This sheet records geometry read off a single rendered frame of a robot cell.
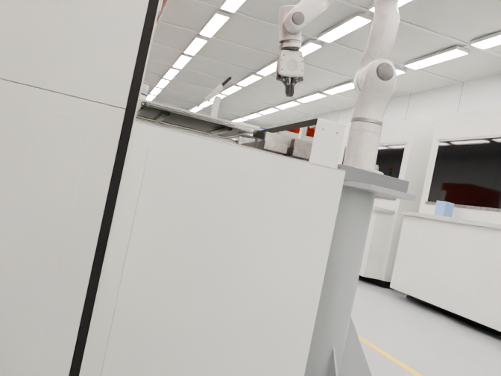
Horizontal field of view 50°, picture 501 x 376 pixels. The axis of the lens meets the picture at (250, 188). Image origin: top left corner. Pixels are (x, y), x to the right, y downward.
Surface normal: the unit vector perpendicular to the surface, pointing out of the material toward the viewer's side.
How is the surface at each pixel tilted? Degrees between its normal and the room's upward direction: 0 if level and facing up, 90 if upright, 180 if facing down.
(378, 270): 90
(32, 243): 90
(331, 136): 90
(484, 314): 90
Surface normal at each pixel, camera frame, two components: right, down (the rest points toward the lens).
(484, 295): -0.93, -0.20
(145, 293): 0.29, 0.04
